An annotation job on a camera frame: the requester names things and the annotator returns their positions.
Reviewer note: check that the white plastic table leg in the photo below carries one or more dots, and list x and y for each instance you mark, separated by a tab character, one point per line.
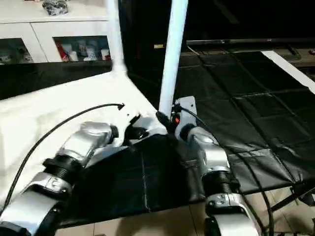
114	34
172	54

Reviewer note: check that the white plastic table top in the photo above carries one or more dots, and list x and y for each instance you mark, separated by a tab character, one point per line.
29	113

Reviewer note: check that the black work mat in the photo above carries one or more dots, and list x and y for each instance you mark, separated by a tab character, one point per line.
236	113

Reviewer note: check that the small gold label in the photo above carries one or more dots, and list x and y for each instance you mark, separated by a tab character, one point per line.
158	46

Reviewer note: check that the black flat bar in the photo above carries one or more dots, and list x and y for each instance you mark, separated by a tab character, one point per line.
246	42

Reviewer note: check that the red bottle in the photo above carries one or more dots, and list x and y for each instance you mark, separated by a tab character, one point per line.
60	50

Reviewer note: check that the white board strip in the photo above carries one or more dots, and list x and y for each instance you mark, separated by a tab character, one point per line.
290	66

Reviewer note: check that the white cabinet with glass doors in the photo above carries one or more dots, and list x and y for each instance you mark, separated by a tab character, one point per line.
49	24

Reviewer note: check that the black bundle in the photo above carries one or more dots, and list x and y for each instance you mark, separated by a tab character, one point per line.
55	6

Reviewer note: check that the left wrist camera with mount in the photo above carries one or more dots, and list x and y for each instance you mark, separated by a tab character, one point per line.
129	120

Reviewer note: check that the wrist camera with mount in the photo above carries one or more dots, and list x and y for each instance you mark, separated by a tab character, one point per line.
129	120
184	109

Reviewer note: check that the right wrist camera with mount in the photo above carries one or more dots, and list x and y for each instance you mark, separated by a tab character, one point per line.
184	109

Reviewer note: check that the black metal frame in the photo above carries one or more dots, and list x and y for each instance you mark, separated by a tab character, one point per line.
295	194

